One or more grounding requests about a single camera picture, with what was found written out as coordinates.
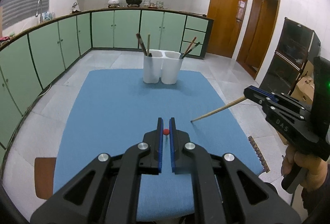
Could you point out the dark chopstick in holder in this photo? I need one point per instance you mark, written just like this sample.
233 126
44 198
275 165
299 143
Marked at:
190 50

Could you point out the open wooden doorway frame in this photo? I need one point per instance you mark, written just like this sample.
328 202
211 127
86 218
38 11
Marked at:
258 35

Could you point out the blue table mat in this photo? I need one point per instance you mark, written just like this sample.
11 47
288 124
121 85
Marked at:
115 108

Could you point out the white double utensil holder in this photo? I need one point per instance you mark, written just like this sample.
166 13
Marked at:
162 66

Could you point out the reddish brown chopstick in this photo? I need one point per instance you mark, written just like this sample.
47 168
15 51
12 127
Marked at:
187 49

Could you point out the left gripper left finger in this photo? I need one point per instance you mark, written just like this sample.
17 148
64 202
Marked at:
107 189

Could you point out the person's right hand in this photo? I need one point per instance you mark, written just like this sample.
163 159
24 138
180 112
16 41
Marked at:
317 168

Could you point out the chrome sink faucet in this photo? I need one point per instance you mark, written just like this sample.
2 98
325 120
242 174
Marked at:
38 13

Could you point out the wooden chopstick in holder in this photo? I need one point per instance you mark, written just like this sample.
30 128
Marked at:
148 44

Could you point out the cardboard box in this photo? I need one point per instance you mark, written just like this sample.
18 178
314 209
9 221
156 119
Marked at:
304 88

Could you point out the light wooden chopstick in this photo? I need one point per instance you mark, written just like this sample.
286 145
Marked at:
220 109

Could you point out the wooden comb-like rack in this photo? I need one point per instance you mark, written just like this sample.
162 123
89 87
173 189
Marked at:
259 154

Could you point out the dark glass display cabinet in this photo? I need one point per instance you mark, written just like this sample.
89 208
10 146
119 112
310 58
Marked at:
298 45

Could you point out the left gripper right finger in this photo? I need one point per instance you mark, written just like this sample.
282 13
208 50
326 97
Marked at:
224 189

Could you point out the black wok on stove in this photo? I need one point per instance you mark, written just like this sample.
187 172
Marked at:
133 3

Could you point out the closed wooden door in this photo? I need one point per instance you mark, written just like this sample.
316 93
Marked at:
228 16

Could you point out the green lower kitchen cabinets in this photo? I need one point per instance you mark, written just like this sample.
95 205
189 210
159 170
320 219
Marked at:
33 60

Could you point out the red-tipped dark chopstick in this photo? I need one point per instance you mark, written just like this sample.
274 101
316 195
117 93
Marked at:
166 133

